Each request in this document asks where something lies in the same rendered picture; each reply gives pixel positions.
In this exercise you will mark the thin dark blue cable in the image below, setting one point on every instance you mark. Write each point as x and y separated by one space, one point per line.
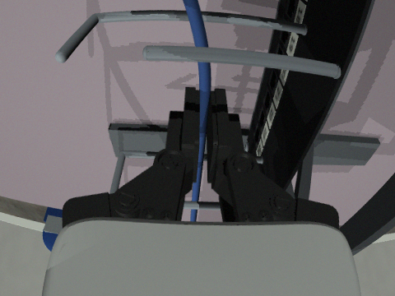
204 70

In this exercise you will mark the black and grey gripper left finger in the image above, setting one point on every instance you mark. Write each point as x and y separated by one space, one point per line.
154 194

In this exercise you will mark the black patch panel rack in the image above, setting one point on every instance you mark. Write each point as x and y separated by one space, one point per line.
291 106

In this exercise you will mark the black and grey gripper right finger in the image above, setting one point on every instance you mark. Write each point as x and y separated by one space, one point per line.
246 194

